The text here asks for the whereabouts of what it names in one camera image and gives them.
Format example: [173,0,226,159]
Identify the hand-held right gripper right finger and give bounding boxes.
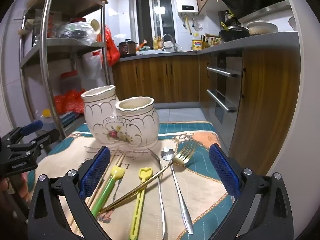
[209,144,294,240]

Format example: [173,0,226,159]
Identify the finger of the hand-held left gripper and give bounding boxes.
[11,129,60,156]
[0,120,43,148]

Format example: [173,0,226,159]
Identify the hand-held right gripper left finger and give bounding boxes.
[27,146,112,240]

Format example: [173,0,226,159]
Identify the wooden chopstick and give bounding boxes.
[86,149,119,204]
[71,152,125,233]

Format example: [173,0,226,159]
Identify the gold metal fork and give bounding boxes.
[99,140,198,214]

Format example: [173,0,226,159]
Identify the white floral ceramic utensil holder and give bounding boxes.
[81,85,160,153]

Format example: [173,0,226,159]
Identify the silver flower-shaped spoon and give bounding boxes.
[160,147,194,235]

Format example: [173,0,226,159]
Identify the clear bottle yellow cap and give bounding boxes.
[35,108,55,126]

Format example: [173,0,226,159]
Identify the green training chopstick yellow top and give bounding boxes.
[90,165,125,218]

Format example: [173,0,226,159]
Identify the printed teal and beige tablecloth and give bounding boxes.
[27,121,237,240]

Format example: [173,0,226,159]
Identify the crumpled red plastic bag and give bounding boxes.
[53,89,86,115]

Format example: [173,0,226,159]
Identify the yellow plastic training chopstick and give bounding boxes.
[129,167,153,240]

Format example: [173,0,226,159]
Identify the large plastic jar red lid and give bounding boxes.
[61,71,80,93]

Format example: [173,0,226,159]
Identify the stainless steel shelf rack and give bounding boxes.
[19,0,112,140]

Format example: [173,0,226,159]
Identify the stainless built-in drawer unit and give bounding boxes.
[206,55,243,126]

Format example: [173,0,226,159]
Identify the wooden base cabinets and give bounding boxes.
[111,49,301,178]

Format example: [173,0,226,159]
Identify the white plastic bag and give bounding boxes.
[83,51,103,80]

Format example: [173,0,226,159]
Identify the clear plastic bag dark contents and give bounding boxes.
[55,21,97,46]

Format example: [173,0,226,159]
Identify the red printed packet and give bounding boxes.
[47,13,61,37]

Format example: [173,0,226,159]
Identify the hanging red plastic bag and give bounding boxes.
[104,24,121,67]

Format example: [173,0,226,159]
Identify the dark electric pressure cooker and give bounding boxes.
[117,39,138,57]

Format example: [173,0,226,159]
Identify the group of condiment bottles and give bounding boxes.
[201,33,222,48]

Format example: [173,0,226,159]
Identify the grey kitchen countertop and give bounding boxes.
[112,31,300,63]

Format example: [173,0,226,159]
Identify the black wok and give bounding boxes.
[218,25,250,43]

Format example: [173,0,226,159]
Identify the small yellow bottles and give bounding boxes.
[152,35,163,50]

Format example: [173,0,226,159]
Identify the chrome kitchen faucet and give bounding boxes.
[161,33,177,52]

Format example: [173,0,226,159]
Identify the white ceramic pot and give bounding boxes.
[246,19,279,36]

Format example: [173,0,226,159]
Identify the sliding glass window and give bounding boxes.
[132,0,177,46]

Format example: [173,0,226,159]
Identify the white wall water heater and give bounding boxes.
[174,0,199,15]

